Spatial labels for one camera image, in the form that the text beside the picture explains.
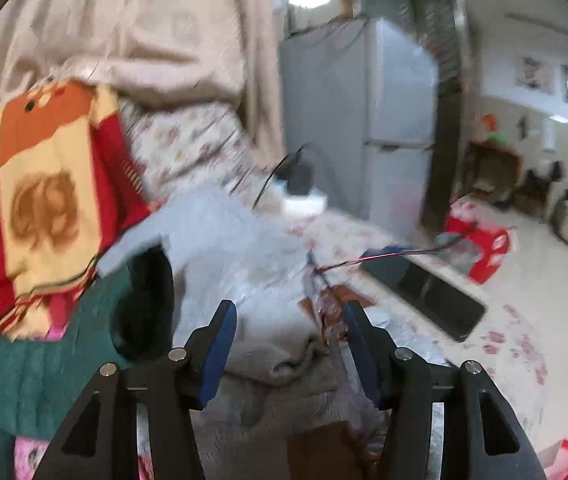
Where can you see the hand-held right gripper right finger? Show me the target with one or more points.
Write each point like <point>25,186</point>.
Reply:
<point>364,355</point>

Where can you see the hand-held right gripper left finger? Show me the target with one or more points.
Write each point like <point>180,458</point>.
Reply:
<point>216,355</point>

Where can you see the dark green quilted garment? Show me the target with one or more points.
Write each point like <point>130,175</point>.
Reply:
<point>24,370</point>

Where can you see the brown snack wrapper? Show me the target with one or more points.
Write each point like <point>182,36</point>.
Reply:
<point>326,310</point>

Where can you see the beige fleece cloth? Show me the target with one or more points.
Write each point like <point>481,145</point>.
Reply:
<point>274,410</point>

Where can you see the black tablet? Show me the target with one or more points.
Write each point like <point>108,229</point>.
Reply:
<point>429,290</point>

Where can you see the grey-blue garment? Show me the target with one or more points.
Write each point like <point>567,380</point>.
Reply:
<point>224,240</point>

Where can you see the floral bedsheet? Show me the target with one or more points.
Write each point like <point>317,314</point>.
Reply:
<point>509,340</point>

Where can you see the red plastic bag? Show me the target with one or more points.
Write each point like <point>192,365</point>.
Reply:
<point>489,260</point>
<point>566,457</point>

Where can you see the white power strip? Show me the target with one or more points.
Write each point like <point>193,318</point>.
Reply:
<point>304,202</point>

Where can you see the black charger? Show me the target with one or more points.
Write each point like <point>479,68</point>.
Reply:
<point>300,175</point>

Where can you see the white floral quilt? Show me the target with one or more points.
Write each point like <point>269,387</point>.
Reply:
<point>189,145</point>

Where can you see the wooden cabinet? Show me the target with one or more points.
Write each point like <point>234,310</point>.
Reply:
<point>494,170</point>

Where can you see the grey refrigerator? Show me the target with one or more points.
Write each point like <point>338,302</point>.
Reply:
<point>354,110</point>

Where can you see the red orange patchwork quilt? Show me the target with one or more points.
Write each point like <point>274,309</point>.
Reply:
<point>39,160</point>

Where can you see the beige curtain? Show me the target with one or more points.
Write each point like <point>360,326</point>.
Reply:
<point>139,20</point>

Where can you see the dark door frame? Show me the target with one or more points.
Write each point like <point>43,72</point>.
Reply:
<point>441,160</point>

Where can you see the floral wall picture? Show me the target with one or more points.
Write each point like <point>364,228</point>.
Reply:
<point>535,74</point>

